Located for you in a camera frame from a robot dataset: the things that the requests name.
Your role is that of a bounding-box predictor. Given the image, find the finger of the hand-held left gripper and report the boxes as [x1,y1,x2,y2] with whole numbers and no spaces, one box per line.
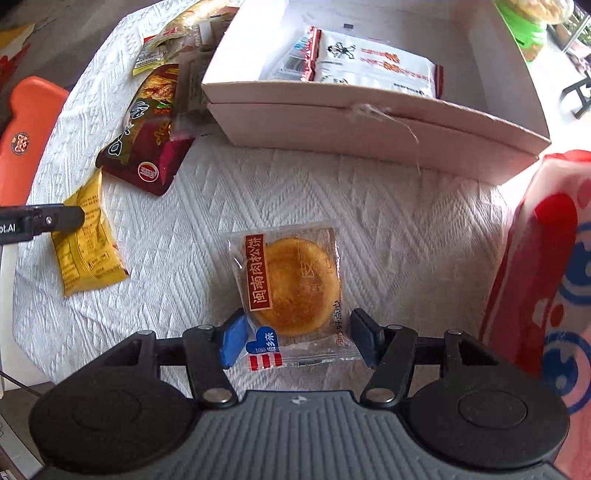
[28,204,86,236]

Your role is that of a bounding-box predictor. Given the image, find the green plastic bag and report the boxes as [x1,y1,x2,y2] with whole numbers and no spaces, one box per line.
[493,0,549,62]

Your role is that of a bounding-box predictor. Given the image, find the white textured tablecloth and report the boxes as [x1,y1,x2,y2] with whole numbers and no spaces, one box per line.
[14,0,532,391]

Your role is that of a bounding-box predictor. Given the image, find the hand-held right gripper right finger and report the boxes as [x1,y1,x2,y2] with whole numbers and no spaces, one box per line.
[349,308,485,408]

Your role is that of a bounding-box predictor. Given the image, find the white snack packet red ends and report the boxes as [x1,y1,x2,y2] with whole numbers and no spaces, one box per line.
[311,28,445,99]

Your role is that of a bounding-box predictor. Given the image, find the round pastry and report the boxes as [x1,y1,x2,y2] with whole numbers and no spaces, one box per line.
[226,220,361,372]

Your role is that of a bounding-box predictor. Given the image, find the red yellow paper bag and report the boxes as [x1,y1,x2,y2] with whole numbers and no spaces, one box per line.
[0,23,36,88]

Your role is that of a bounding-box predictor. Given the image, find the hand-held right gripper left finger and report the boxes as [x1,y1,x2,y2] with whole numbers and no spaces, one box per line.
[107,307,251,409]

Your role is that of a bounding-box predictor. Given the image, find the white cardboard box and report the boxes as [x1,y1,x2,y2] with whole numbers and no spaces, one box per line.
[202,0,552,186]

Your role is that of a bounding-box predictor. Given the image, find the clear brown snack packet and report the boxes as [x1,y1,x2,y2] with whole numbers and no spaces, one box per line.
[172,18,222,139]

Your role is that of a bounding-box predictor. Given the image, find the black metal frame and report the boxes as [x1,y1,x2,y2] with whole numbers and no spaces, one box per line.
[560,69,591,121]

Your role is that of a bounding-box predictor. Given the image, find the clear packet with yellow edge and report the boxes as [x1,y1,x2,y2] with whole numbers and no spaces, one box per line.
[133,33,185,77]

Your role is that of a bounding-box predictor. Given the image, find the orange plastic chair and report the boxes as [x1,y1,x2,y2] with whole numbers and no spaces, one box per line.
[0,76,70,208]

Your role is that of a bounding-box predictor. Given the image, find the orange yellow snack packet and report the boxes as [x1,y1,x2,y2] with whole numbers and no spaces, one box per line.
[161,0,243,38]

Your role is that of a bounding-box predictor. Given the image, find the dark red snack packet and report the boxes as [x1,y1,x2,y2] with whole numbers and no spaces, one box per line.
[95,62,195,197]

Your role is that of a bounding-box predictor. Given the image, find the red white striped snack packet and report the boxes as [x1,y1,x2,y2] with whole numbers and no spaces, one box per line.
[259,25,322,83]

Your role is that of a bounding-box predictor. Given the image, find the red white blue bag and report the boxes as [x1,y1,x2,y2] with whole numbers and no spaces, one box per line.
[478,150,591,467]

